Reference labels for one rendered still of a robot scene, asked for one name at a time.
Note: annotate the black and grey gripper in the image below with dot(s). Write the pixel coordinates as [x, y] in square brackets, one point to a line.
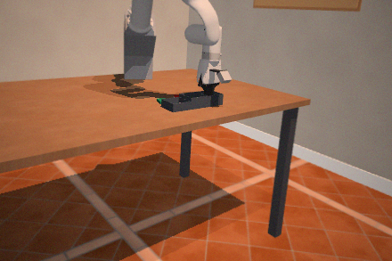
[208, 78]

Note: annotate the dark grey three-compartment bin rack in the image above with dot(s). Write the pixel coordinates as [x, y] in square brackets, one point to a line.
[192, 101]

